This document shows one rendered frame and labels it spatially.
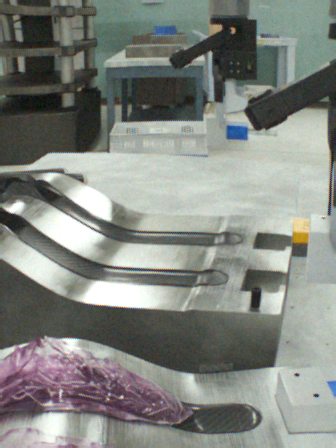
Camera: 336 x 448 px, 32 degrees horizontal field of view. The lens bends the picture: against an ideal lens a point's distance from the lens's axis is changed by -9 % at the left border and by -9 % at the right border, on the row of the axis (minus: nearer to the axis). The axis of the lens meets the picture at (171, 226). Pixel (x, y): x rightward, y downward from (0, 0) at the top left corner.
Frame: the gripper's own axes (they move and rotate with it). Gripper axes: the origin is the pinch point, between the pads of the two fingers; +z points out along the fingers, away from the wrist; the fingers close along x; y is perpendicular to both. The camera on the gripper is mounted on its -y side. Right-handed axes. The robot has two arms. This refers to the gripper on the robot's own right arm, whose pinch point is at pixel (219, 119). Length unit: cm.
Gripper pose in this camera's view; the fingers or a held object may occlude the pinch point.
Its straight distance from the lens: 113.4
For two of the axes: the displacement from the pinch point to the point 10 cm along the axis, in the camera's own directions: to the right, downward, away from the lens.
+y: 9.9, 0.4, -1.4
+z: 0.1, 9.3, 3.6
